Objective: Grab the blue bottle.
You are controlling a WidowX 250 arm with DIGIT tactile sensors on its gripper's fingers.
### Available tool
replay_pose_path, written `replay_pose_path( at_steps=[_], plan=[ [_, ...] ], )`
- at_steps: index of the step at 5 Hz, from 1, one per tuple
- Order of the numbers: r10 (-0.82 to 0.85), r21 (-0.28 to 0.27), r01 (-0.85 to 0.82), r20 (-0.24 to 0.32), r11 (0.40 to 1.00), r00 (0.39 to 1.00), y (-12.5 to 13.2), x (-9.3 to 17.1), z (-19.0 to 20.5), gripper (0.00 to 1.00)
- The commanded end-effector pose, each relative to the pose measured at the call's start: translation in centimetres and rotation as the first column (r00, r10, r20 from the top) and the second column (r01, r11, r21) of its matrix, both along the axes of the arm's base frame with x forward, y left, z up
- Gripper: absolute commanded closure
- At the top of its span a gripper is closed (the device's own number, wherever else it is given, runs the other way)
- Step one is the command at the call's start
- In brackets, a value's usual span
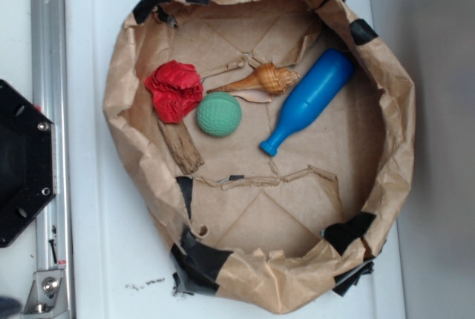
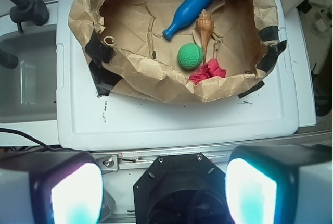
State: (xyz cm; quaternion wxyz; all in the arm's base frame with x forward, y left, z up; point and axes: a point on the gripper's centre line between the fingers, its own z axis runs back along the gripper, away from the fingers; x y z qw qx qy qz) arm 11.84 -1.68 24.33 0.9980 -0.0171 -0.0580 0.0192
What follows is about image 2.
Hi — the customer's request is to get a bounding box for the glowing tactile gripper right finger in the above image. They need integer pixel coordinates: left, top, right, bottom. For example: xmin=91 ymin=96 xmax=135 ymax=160
xmin=225 ymin=144 xmax=332 ymax=223

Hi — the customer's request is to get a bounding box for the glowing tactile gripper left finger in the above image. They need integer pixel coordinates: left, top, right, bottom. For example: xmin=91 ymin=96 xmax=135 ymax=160
xmin=1 ymin=151 xmax=103 ymax=223

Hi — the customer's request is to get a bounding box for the blue plastic bottle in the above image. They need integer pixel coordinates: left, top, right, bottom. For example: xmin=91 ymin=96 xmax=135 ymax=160
xmin=162 ymin=0 xmax=213 ymax=40

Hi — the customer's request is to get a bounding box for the white plastic bin lid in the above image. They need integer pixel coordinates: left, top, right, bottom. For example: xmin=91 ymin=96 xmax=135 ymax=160
xmin=56 ymin=0 xmax=300 ymax=151

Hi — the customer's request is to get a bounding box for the grey sink basin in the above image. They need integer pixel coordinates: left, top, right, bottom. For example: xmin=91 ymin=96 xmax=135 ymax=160
xmin=1 ymin=24 xmax=57 ymax=123

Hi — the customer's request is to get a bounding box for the crumpled red paper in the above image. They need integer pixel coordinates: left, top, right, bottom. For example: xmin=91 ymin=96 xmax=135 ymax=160
xmin=189 ymin=58 xmax=227 ymax=85

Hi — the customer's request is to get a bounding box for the green golf ball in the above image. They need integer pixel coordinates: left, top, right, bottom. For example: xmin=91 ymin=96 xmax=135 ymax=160
xmin=177 ymin=43 xmax=203 ymax=70

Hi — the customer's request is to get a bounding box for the orange spiral seashell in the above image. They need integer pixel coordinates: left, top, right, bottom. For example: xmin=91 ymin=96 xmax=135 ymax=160
xmin=196 ymin=9 xmax=214 ymax=63

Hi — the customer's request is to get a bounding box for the dark grey faucet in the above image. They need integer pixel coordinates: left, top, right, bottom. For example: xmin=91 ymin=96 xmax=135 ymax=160
xmin=9 ymin=0 xmax=49 ymax=33

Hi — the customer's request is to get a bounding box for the brown paper bag liner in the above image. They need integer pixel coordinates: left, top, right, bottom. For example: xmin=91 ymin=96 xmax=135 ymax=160
xmin=68 ymin=0 xmax=287 ymax=104

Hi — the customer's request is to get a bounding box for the aluminium rail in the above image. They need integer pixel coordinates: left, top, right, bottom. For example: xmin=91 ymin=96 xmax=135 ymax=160
xmin=91 ymin=143 xmax=238 ymax=174

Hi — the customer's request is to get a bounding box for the black cable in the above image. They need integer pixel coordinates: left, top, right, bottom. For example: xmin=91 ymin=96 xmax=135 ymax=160
xmin=0 ymin=127 xmax=79 ymax=152

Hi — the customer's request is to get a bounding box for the black octagonal mount plate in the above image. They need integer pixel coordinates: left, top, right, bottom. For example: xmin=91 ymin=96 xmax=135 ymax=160
xmin=133 ymin=153 xmax=233 ymax=223

